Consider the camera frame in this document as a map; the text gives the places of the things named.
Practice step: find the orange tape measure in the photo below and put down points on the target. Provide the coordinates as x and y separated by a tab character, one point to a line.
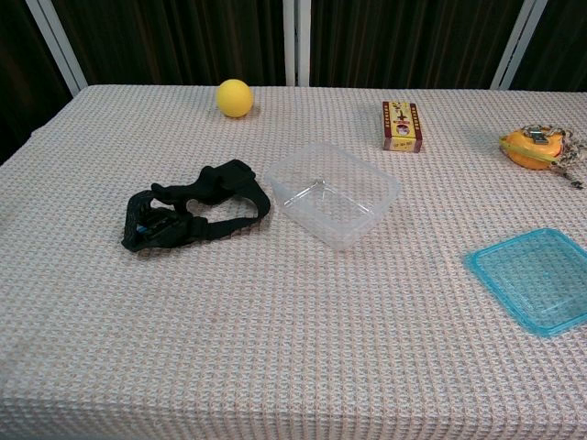
527	153

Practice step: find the clear plastic container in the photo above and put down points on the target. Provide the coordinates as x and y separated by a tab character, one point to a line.
330	183

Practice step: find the red and yellow small box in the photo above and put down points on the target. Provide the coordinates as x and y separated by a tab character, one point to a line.
402	126

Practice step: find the yellow foam ball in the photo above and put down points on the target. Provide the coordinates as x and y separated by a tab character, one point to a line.
235	98

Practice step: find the dark brown ribbed curtain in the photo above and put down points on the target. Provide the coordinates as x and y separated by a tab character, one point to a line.
564	41
403	41
18	69
174	41

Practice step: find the white aluminium frame post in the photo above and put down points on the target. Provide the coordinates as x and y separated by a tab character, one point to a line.
295	41
57	41
518	43

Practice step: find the pink waffle-weave tablecloth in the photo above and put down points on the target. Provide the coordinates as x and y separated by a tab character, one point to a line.
275	330

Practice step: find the blue transparent lid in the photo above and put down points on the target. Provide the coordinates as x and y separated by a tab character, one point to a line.
532	279

